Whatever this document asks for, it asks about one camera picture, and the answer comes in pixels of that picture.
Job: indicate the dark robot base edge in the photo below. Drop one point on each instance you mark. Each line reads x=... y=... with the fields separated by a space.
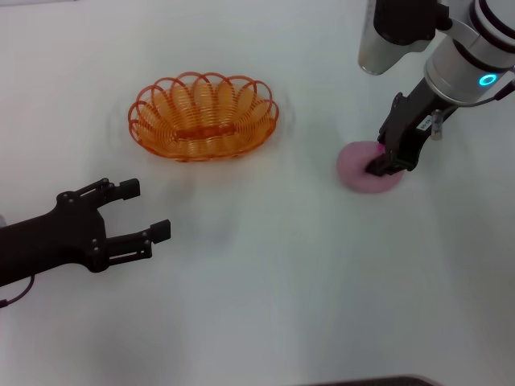
x=374 y=382

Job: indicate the grey right gripper plug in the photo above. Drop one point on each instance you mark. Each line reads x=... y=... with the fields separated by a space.
x=436 y=126

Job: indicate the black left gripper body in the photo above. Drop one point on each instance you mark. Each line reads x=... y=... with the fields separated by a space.
x=60 y=237

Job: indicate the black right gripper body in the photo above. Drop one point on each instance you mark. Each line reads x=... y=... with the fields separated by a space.
x=414 y=120

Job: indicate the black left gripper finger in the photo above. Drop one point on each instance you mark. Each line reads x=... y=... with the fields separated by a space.
x=161 y=231
x=130 y=189

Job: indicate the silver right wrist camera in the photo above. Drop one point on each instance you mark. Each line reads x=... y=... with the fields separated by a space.
x=386 y=36

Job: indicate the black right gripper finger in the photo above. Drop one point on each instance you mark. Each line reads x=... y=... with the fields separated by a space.
x=396 y=169
x=376 y=168

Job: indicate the pink peach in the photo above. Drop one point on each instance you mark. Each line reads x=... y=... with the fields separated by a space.
x=354 y=173

